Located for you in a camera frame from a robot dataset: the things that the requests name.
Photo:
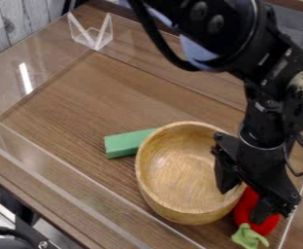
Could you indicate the wooden bowl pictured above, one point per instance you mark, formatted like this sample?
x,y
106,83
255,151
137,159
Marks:
x,y
174,173

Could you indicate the black metal table frame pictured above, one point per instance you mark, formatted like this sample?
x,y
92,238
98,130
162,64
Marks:
x,y
24,230

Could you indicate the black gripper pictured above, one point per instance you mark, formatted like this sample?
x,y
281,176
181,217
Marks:
x,y
259,168

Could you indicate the clear acrylic corner bracket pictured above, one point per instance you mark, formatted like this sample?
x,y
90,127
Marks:
x,y
93,38

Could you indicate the green rectangular block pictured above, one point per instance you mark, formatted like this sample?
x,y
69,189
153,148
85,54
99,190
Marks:
x,y
122,144

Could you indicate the clear acrylic enclosure walls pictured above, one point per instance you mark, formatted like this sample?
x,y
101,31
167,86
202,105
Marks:
x,y
65,97

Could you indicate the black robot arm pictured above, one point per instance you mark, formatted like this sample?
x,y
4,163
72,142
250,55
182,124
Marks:
x,y
231,36

